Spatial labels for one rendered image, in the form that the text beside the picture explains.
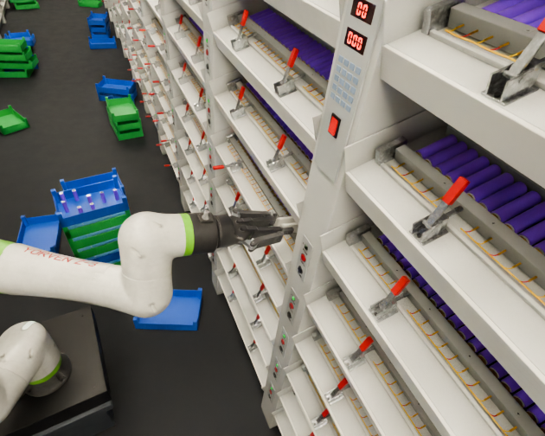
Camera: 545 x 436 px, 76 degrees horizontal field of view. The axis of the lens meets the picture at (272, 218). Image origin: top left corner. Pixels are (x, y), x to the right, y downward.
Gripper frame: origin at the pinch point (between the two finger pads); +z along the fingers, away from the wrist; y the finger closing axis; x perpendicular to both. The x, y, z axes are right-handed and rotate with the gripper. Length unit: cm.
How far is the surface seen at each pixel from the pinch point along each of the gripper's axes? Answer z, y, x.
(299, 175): -0.8, 2.3, -13.6
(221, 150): -0.5, 48.6, 8.1
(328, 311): 1.5, -22.1, 6.9
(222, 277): 16, 50, 82
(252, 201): -0.3, 19.5, 7.9
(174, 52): -1, 122, 0
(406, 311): -0.3, -35.9, -12.9
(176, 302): -4, 55, 104
